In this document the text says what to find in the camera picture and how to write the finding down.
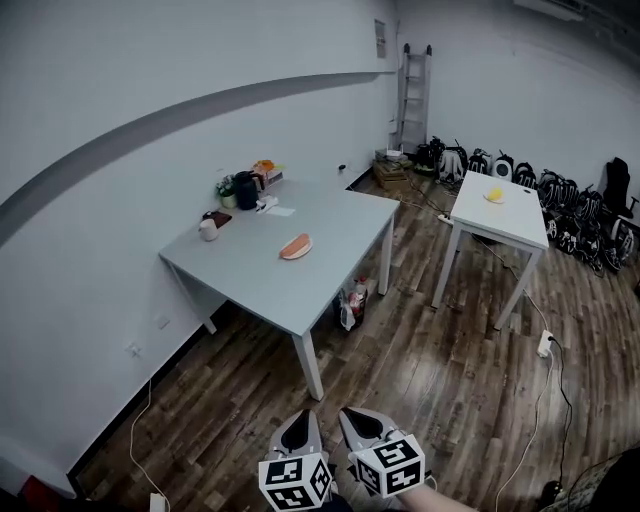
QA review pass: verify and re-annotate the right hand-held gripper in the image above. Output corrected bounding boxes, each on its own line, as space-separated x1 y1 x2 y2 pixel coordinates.
338 407 427 499

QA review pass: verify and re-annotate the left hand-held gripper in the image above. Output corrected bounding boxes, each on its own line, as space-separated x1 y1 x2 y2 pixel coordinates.
258 409 334 512

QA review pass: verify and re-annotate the orange food slice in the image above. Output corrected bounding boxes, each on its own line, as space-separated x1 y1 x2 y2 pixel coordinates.
279 232 311 259

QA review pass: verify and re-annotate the person's right forearm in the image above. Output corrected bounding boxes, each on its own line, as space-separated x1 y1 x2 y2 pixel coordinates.
394 481 482 512

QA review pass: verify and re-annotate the clear plastic bag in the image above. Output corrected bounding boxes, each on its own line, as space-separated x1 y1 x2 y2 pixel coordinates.
337 287 359 332

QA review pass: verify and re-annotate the red-label soda bottle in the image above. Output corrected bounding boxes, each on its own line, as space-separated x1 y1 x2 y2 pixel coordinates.
351 276 371 326

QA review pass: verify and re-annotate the large grey table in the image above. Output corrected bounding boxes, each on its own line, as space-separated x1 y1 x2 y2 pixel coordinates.
158 178 402 402

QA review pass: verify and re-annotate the brown mat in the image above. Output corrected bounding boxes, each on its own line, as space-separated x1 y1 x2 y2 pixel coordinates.
202 210 234 231

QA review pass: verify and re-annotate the black thermos jug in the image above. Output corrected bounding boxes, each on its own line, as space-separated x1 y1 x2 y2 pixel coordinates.
233 170 265 212

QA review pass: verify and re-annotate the small white table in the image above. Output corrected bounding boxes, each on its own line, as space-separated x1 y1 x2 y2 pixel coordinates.
430 170 550 332

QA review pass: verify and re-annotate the small potted plant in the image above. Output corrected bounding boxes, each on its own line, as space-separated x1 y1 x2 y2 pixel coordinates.
215 175 239 210

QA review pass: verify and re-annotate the wooden crate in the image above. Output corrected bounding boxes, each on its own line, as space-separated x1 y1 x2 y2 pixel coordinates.
372 160 410 190

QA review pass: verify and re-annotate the row of black backpacks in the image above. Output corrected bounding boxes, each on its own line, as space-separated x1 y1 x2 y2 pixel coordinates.
412 134 636 274

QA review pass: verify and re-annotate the folding metal ladder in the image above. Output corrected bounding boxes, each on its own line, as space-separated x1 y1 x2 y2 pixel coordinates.
396 42 434 147

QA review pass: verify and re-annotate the black office chair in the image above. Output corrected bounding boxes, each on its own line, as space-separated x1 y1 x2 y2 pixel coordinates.
601 156 640 222

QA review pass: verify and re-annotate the white power cable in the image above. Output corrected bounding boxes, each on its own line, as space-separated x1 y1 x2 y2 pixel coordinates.
492 355 552 512
129 378 157 497

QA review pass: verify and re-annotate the black power cable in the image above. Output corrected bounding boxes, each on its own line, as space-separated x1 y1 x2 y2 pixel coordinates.
547 335 574 489

